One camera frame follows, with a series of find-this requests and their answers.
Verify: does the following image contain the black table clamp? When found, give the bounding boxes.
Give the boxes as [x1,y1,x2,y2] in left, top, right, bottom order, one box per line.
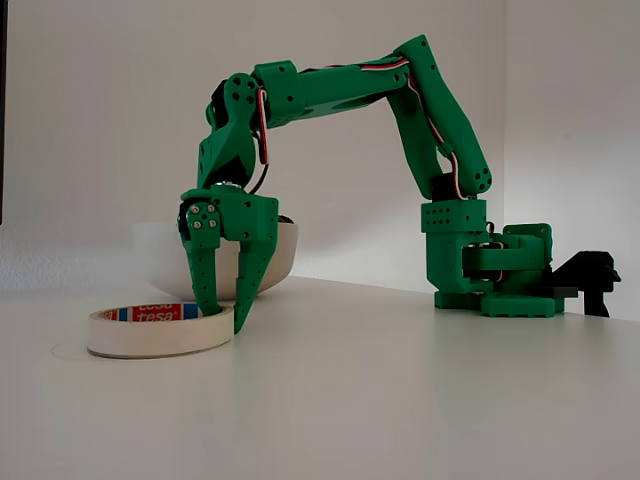
[542,249,623,318]

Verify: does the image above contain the white tesa masking tape roll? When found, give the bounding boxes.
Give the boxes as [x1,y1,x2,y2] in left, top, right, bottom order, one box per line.
[86,300,235,360]

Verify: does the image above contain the white bowl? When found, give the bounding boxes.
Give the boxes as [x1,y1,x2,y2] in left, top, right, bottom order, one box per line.
[131,221,300,302]

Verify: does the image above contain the dark monitor edge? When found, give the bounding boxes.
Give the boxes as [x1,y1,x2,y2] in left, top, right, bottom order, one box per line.
[0,0,10,226]

